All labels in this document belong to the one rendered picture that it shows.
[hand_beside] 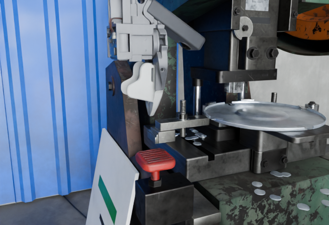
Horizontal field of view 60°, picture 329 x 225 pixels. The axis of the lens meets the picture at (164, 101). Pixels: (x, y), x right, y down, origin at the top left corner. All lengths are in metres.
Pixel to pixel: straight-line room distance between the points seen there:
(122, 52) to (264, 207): 0.47
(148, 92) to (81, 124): 1.43
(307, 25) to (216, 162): 0.61
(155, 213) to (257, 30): 0.51
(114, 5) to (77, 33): 1.35
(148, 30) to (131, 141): 0.58
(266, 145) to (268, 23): 0.31
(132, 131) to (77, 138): 0.96
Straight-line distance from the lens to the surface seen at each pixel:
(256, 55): 0.73
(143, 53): 0.45
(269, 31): 0.81
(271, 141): 0.74
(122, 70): 1.02
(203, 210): 0.59
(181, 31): 0.48
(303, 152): 0.88
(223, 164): 0.71
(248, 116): 0.71
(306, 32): 1.11
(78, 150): 1.93
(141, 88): 0.46
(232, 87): 0.83
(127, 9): 0.45
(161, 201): 0.53
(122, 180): 0.98
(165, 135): 0.74
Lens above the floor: 0.95
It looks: 11 degrees down
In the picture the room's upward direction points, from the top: straight up
